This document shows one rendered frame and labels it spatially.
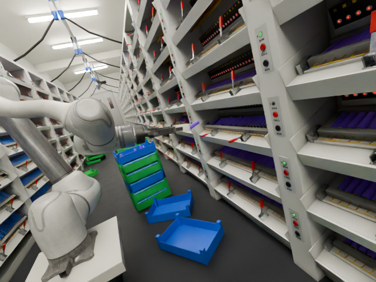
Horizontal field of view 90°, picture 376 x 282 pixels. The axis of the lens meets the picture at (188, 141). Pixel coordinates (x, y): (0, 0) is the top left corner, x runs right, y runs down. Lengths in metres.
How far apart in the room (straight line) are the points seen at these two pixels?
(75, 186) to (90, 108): 0.53
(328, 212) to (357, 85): 0.37
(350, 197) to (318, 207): 0.09
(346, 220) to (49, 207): 0.95
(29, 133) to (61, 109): 0.44
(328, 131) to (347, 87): 0.16
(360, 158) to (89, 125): 0.66
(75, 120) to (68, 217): 0.43
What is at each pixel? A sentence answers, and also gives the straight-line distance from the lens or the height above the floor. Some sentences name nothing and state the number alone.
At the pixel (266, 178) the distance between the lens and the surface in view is 0.87.
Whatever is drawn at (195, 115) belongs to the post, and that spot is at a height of 0.60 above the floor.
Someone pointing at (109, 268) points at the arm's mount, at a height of 0.24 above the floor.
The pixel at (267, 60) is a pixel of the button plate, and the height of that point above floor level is 0.76.
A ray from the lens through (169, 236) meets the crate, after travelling 1.21.
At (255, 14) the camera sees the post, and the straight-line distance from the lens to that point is 0.64.
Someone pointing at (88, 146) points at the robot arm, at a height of 0.66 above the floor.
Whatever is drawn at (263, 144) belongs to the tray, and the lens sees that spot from 0.73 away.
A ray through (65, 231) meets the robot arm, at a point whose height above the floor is 0.38.
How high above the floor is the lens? 0.72
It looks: 12 degrees down
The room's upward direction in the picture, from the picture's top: 17 degrees counter-clockwise
